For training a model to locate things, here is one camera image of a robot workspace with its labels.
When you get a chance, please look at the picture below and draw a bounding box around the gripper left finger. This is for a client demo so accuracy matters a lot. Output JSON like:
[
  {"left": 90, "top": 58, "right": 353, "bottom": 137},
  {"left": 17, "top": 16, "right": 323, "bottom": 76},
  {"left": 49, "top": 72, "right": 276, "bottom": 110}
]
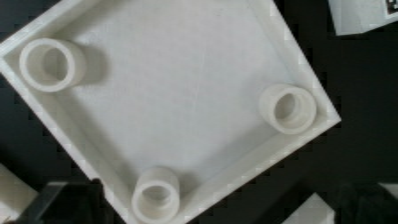
[{"left": 15, "top": 181, "right": 109, "bottom": 224}]

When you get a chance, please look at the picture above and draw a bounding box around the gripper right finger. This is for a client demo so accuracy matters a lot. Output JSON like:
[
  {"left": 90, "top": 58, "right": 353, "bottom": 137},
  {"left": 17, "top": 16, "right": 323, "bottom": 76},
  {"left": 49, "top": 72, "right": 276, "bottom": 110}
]
[{"left": 333, "top": 182, "right": 398, "bottom": 224}]

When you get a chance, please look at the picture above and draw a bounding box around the white square tabletop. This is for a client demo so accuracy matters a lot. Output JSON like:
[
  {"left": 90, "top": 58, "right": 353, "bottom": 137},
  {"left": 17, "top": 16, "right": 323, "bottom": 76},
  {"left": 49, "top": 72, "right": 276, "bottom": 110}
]
[{"left": 0, "top": 0, "right": 339, "bottom": 224}]

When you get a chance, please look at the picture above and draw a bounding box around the white U-shaped obstacle fence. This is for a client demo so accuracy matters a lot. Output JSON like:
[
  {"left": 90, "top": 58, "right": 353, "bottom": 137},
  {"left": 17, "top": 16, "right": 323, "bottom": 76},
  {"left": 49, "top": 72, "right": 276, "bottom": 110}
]
[{"left": 326, "top": 0, "right": 398, "bottom": 36}]

